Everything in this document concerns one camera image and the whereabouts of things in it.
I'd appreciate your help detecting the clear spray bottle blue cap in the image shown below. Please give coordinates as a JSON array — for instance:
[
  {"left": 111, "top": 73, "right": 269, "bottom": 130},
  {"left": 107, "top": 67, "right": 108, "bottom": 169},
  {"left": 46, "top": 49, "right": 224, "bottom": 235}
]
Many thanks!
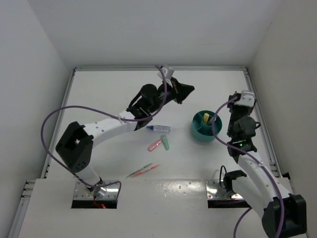
[{"left": 146, "top": 125, "right": 171, "bottom": 133}]

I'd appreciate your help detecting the purple cable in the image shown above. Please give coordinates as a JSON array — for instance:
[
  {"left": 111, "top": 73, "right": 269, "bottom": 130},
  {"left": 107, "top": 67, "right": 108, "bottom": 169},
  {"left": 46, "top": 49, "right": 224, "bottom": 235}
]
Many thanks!
[
  {"left": 210, "top": 95, "right": 285, "bottom": 238},
  {"left": 41, "top": 64, "right": 169, "bottom": 199}
]

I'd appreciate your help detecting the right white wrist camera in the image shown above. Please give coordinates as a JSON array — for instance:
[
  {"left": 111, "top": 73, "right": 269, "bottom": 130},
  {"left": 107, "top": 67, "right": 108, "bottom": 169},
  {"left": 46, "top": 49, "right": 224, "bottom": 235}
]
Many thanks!
[{"left": 235, "top": 90, "right": 256, "bottom": 108}]

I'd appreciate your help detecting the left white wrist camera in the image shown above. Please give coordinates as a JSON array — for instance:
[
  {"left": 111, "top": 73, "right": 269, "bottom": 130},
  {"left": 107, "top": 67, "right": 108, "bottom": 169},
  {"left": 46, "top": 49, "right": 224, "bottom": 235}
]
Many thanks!
[{"left": 159, "top": 65, "right": 174, "bottom": 81}]

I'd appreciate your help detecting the green thin pen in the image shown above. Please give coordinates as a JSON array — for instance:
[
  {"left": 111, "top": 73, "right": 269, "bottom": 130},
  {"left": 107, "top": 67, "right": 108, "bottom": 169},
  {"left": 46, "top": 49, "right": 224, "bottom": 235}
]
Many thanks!
[{"left": 125, "top": 163, "right": 152, "bottom": 179}]

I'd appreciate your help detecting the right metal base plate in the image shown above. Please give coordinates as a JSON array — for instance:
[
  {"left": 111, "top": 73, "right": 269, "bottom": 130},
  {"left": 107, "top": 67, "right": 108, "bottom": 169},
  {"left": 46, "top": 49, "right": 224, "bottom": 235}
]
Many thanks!
[{"left": 206, "top": 179, "right": 243, "bottom": 201}]

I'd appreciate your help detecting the yellow highlighter marker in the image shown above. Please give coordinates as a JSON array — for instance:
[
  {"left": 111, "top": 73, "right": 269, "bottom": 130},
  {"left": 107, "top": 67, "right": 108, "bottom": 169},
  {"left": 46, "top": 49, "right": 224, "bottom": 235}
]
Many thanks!
[{"left": 203, "top": 113, "right": 211, "bottom": 124}]

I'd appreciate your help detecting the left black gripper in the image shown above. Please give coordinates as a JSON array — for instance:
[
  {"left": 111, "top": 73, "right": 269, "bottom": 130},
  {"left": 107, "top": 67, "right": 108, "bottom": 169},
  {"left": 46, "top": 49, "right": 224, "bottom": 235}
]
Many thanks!
[{"left": 147, "top": 76, "right": 193, "bottom": 113}]

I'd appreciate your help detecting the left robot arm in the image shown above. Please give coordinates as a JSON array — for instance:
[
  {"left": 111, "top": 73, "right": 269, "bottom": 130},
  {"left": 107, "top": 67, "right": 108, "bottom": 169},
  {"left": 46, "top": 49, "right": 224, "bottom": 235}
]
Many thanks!
[{"left": 55, "top": 78, "right": 195, "bottom": 191}]

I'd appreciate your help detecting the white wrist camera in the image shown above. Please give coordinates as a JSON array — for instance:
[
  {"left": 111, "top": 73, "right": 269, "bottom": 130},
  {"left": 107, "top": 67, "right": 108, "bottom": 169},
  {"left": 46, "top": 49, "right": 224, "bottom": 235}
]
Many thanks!
[
  {"left": 159, "top": 65, "right": 174, "bottom": 81},
  {"left": 235, "top": 90, "right": 256, "bottom": 108}
]

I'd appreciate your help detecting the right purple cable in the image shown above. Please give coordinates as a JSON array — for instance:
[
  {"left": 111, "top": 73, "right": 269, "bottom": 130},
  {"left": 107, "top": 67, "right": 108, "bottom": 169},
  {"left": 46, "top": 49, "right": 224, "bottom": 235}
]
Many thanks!
[{"left": 210, "top": 95, "right": 285, "bottom": 238}]

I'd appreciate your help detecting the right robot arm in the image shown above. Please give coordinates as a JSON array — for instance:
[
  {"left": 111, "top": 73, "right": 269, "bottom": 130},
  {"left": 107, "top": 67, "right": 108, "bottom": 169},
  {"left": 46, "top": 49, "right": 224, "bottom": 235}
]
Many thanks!
[{"left": 223, "top": 90, "right": 307, "bottom": 238}]

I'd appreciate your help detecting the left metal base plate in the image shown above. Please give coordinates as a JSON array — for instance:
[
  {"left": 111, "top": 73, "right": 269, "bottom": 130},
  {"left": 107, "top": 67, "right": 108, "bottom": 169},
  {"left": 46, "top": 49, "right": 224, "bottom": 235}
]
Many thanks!
[{"left": 73, "top": 181, "right": 119, "bottom": 201}]

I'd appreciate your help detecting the red thin pen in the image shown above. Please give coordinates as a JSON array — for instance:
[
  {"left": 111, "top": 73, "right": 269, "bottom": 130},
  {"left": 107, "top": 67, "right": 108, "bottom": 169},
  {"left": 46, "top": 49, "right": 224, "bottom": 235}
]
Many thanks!
[{"left": 132, "top": 165, "right": 159, "bottom": 178}]

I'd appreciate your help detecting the metal base plate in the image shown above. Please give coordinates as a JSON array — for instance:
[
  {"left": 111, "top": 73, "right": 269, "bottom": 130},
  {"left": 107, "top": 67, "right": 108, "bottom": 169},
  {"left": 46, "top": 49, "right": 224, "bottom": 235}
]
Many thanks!
[
  {"left": 206, "top": 179, "right": 243, "bottom": 201},
  {"left": 73, "top": 181, "right": 119, "bottom": 201}
]

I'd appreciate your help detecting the teal round divided container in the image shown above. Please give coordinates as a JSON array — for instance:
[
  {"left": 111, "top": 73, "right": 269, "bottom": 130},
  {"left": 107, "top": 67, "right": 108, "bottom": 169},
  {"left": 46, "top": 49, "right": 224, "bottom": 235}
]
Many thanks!
[{"left": 191, "top": 110, "right": 215, "bottom": 142}]

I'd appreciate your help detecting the pink highlighter marker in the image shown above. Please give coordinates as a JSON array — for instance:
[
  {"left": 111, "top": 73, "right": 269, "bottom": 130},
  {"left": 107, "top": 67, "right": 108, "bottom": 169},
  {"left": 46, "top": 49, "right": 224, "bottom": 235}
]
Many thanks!
[{"left": 147, "top": 139, "right": 162, "bottom": 152}]

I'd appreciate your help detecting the green highlighter marker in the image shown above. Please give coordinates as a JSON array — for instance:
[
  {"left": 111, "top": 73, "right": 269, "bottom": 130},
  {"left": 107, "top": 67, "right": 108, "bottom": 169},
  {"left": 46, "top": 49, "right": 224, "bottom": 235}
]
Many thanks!
[{"left": 160, "top": 134, "right": 170, "bottom": 151}]

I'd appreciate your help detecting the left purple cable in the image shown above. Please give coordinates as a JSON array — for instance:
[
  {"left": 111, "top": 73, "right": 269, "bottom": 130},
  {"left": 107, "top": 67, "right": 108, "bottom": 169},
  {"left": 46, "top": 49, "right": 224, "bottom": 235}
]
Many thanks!
[{"left": 41, "top": 64, "right": 169, "bottom": 199}]

